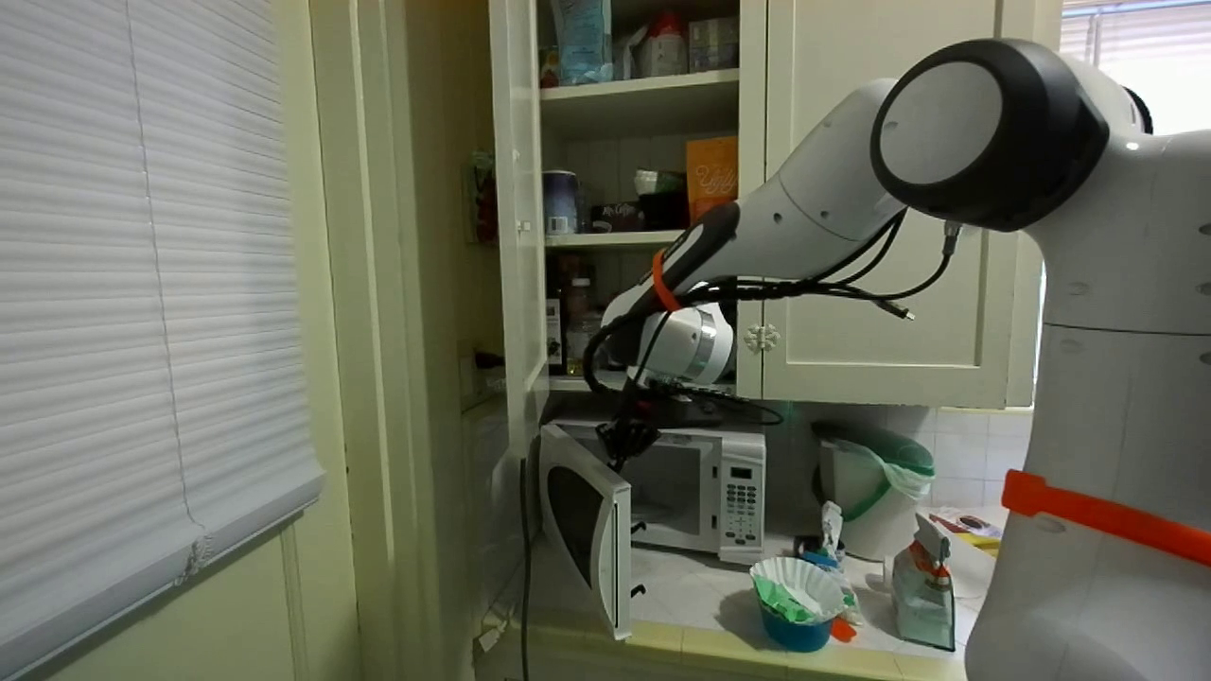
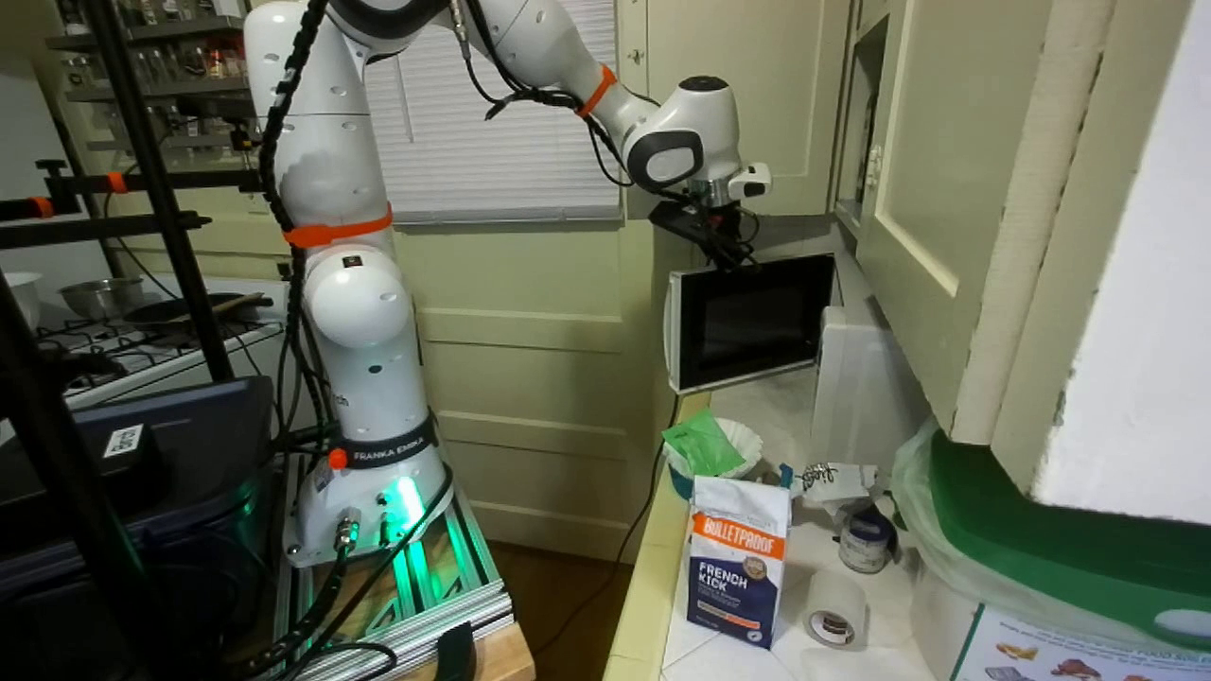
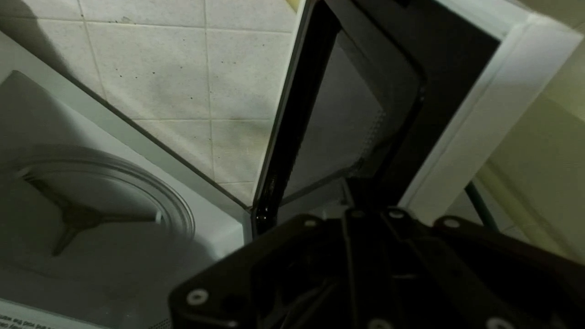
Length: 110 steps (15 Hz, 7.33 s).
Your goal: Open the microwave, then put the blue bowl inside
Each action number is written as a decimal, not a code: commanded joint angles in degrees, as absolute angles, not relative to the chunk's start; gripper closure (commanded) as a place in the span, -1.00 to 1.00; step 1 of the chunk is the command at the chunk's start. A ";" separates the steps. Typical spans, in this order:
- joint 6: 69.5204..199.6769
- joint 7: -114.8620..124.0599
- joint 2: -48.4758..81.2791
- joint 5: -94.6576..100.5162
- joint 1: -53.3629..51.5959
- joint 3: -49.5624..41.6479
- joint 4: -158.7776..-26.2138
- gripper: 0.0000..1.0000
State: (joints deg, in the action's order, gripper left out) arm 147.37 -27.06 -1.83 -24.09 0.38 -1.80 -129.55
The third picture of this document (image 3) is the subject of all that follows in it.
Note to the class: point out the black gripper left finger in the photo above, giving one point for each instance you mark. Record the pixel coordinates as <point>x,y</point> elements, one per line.
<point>294,274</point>

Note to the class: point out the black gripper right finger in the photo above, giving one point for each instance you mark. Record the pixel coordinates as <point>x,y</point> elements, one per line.
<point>476,280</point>

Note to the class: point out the glass microwave turntable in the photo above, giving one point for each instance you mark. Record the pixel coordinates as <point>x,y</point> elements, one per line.
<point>122,203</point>

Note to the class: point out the white microwave door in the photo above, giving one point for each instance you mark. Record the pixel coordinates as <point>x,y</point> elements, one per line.
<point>464,121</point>

